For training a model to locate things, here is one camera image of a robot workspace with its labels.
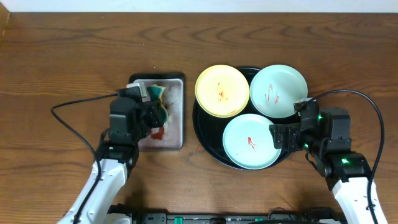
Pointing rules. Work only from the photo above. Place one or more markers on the mint green plate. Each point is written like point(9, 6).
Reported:
point(275, 89)
point(248, 142)

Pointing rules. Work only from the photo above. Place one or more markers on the round black tray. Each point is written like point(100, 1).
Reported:
point(209, 130)

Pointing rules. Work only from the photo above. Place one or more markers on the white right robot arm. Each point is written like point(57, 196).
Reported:
point(324, 134)

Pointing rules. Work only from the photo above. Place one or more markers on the yellow plate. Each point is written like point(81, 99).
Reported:
point(222, 91)

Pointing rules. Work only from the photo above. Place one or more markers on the green yellow sponge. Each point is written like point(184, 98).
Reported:
point(155, 93)

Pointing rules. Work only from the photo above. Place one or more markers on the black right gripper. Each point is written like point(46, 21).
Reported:
point(293, 130)

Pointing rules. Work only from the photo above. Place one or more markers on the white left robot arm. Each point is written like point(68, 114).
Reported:
point(112, 166)

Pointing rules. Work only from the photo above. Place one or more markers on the rectangular black water tray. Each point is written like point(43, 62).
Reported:
point(170, 136)

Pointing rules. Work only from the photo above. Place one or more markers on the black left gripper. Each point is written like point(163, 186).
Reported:
point(153, 113)

